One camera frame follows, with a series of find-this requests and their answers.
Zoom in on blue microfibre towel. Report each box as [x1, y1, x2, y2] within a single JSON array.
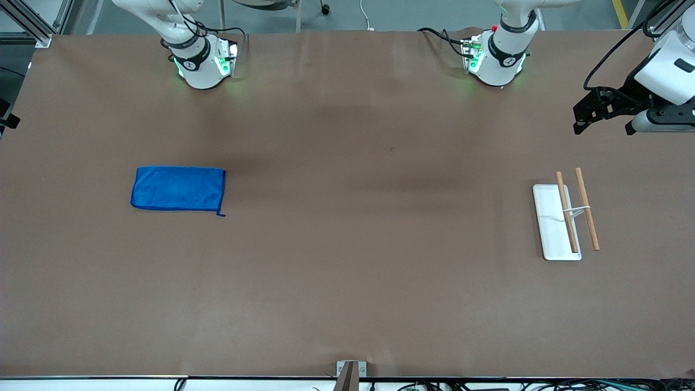
[[130, 166, 226, 217]]

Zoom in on white towel rack wooden bars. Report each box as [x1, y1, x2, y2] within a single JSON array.
[[532, 167, 601, 262]]

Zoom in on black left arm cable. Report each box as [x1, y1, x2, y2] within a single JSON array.
[[584, 0, 677, 91]]

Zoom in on black left base cable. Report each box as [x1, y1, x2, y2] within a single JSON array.
[[417, 27, 473, 59]]

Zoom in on black base cable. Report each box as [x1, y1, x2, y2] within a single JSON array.
[[417, 27, 473, 59], [195, 21, 248, 55]]

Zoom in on metal bracket with brown post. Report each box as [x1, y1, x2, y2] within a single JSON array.
[[336, 361, 368, 391]]

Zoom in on black right base cable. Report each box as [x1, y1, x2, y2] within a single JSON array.
[[195, 21, 248, 55]]

